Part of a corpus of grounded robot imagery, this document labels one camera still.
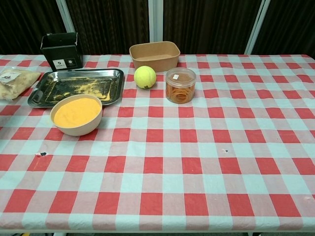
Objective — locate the beige bowl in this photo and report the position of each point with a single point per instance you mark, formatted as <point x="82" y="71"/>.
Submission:
<point x="76" y="132"/>

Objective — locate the orange rubber bands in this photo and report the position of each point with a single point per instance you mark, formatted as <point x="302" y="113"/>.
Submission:
<point x="179" y="94"/>

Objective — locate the yellow tennis ball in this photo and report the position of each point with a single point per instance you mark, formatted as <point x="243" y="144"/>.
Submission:
<point x="145" y="77"/>

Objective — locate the clear plastic jar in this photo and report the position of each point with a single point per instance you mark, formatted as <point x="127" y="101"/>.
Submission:
<point x="180" y="76"/>

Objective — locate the red checked tablecloth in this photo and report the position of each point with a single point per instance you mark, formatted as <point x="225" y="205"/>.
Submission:
<point x="172" y="172"/>

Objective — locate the brown paper container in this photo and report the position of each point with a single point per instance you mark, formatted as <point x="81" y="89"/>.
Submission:
<point x="157" y="61"/>

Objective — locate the steel tray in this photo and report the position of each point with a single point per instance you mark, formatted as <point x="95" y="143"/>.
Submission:
<point x="81" y="83"/>

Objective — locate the black cardboard box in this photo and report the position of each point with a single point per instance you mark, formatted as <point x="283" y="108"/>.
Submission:
<point x="64" y="55"/>

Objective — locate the clear snack bag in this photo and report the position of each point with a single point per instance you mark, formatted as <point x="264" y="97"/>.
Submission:
<point x="14" y="83"/>

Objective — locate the white partition post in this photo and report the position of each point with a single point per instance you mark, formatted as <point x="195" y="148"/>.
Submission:
<point x="256" y="27"/>
<point x="155" y="19"/>
<point x="64" y="14"/>

